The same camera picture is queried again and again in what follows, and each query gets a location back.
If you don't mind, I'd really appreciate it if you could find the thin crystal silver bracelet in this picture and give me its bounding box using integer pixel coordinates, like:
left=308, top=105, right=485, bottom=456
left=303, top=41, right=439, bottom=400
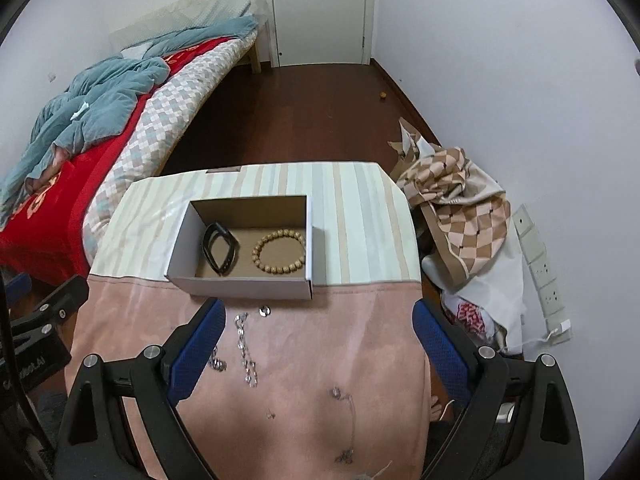
left=233, top=311, right=260, bottom=389

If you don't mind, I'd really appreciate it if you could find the white power strip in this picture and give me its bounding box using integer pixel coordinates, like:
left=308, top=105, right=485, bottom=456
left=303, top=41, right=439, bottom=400
left=512, top=204, right=572, bottom=346

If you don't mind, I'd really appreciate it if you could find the thin silver necklace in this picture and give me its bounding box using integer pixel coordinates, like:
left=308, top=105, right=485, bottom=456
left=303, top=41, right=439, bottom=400
left=326, top=384, right=359, bottom=465

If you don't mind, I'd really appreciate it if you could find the red blanket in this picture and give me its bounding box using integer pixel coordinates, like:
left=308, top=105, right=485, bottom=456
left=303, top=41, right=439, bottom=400
left=0, top=34, right=237, bottom=286

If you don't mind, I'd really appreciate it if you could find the black smart watch band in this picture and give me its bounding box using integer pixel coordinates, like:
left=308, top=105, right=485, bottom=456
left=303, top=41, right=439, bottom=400
left=201, top=221, right=240, bottom=276

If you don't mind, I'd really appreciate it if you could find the wooden bead bracelet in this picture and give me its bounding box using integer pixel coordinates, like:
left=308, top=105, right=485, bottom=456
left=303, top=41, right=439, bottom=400
left=250, top=228, right=307, bottom=276

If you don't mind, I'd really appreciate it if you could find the white door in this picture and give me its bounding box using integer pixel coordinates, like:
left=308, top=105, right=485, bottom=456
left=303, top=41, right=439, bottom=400
left=267, top=0, right=374, bottom=67

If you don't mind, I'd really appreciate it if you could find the brown checkered cloth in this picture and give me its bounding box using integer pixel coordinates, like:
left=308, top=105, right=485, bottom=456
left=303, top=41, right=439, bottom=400
left=394, top=146, right=511, bottom=285

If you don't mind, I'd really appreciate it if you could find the white cardboard box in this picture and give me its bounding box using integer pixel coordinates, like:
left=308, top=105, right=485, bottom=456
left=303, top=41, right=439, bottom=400
left=165, top=195, right=314, bottom=300

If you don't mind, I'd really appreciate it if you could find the teal blue quilt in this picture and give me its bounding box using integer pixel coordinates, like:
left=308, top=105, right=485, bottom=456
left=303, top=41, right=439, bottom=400
left=1, top=15, right=258, bottom=224

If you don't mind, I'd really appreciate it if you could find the white plastic bag red print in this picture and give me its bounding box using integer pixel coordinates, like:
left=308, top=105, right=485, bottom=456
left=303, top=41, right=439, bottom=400
left=440, top=292, right=506, bottom=351

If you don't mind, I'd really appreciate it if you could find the bed with checkered mattress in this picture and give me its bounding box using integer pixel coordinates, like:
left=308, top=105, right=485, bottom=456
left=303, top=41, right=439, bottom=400
left=0, top=0, right=274, bottom=286

